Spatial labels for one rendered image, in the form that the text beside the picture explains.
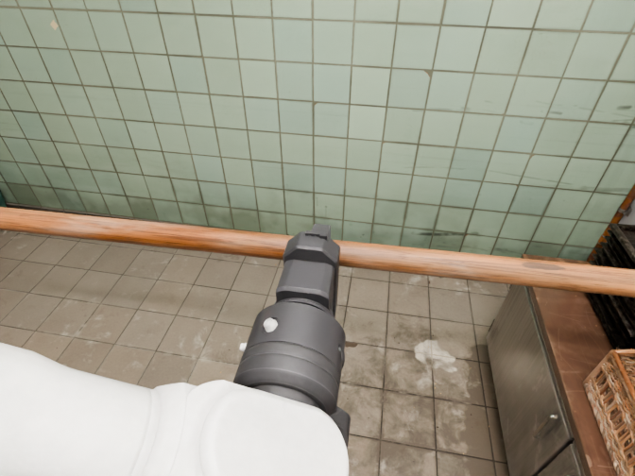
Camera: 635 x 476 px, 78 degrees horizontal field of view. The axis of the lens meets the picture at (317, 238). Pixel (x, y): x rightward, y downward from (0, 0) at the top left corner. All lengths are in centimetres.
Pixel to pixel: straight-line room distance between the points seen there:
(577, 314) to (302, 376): 117
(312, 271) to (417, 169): 149
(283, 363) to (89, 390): 13
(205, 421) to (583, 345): 118
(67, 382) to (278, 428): 12
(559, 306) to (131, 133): 193
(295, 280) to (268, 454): 16
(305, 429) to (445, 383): 153
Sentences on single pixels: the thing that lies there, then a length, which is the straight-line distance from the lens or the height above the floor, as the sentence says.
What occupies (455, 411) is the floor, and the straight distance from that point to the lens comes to 175.
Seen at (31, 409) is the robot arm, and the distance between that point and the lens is 24.
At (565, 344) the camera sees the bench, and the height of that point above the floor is 58.
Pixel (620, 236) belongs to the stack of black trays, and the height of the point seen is 82.
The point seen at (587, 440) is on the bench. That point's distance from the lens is 117.
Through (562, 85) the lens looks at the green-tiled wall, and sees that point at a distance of 177.
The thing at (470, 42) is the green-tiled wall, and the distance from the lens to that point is 164.
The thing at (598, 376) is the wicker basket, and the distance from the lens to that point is 122.
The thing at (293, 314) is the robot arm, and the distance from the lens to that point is 34.
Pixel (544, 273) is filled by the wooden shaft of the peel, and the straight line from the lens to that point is 48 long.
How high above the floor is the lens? 151
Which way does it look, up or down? 41 degrees down
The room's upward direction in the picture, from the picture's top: straight up
